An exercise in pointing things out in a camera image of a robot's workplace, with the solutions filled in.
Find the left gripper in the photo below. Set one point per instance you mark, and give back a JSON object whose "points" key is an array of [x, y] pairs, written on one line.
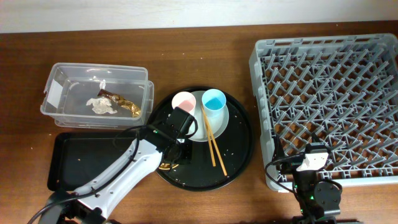
{"points": [[188, 157]]}

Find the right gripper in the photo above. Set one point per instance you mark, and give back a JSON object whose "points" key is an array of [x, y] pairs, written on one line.
{"points": [[290, 165]]}

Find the wooden chopstick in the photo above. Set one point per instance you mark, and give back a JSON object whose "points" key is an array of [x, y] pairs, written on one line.
{"points": [[215, 147], [208, 137]]}

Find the yellow bowl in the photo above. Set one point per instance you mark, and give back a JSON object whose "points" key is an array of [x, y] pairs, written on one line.
{"points": [[167, 166]]}

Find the pink cup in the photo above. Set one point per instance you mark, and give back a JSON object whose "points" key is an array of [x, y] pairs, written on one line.
{"points": [[184, 100]]}

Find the gold snack wrapper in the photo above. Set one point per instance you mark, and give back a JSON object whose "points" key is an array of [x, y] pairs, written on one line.
{"points": [[122, 102]]}

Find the white tissue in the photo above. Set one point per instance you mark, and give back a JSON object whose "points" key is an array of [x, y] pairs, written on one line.
{"points": [[101, 105]]}

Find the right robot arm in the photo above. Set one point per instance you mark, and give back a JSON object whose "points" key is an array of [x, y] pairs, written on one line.
{"points": [[319, 199]]}

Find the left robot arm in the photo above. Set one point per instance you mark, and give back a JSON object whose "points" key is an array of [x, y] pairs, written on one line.
{"points": [[95, 201]]}

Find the grey dishwasher rack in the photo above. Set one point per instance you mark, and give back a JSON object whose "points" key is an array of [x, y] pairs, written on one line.
{"points": [[343, 89]]}

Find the light grey plate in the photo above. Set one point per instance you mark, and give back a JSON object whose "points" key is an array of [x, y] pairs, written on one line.
{"points": [[217, 123]]}

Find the round black tray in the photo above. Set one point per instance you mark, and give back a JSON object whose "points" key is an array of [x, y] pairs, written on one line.
{"points": [[236, 145]]}

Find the blue cup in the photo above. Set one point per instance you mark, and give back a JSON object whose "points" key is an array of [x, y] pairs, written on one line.
{"points": [[213, 101]]}

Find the black rectangular tray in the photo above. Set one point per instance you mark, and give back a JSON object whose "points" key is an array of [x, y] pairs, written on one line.
{"points": [[79, 157]]}

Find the clear plastic bin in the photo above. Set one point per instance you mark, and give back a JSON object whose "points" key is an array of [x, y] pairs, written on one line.
{"points": [[72, 95]]}

